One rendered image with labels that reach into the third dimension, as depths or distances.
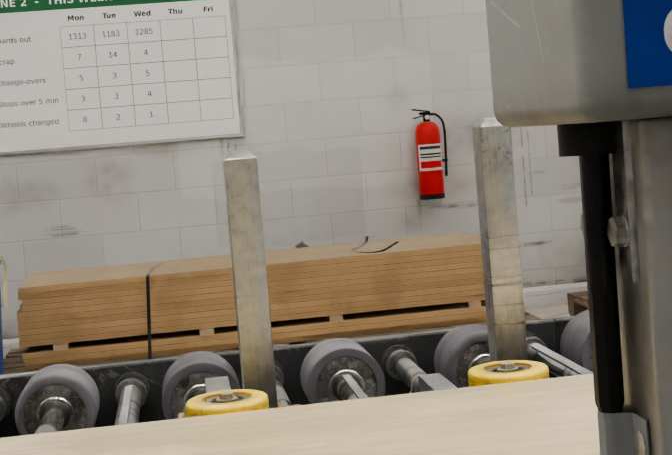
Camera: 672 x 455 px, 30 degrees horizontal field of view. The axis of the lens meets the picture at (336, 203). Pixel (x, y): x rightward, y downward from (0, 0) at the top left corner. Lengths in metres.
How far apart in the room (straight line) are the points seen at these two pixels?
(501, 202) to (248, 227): 0.28
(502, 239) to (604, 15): 1.15
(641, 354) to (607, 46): 0.07
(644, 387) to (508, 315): 1.12
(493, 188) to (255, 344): 0.31
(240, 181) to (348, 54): 6.17
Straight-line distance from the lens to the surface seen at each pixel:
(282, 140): 7.43
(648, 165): 0.27
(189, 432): 1.13
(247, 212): 1.34
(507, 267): 1.39
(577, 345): 1.87
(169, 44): 7.41
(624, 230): 0.27
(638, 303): 0.27
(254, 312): 1.35
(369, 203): 7.51
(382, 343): 1.91
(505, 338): 1.40
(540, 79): 0.27
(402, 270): 6.26
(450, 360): 1.79
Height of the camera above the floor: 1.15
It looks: 3 degrees down
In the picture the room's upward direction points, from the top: 5 degrees counter-clockwise
